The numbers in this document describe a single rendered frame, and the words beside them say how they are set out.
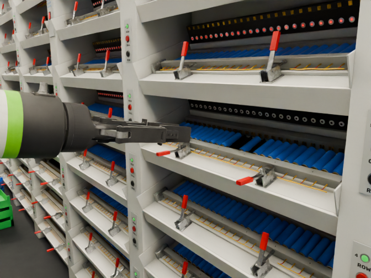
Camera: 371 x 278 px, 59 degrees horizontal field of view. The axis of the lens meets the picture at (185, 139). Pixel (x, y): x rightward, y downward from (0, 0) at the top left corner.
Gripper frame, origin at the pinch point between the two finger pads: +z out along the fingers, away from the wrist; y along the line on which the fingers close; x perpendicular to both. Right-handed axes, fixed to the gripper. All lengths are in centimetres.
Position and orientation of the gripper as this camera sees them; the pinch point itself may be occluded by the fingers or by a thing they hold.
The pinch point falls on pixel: (169, 132)
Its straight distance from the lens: 61.1
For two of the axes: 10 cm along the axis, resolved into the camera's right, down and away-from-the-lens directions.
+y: -6.2, -1.6, 7.7
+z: 7.8, 0.3, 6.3
